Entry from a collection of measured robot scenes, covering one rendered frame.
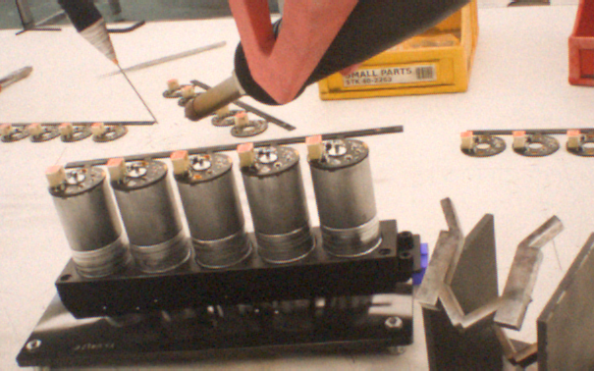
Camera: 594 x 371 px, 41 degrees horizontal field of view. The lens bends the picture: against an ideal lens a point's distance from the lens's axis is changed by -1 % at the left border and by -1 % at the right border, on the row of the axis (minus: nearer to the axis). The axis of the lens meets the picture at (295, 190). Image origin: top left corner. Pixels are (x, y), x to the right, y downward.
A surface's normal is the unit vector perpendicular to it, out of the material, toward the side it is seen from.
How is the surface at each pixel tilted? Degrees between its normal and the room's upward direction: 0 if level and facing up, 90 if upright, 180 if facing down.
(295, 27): 108
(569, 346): 90
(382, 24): 120
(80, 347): 0
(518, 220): 0
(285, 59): 99
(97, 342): 0
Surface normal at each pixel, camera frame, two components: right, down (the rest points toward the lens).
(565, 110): -0.18, -0.87
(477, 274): 0.80, 0.15
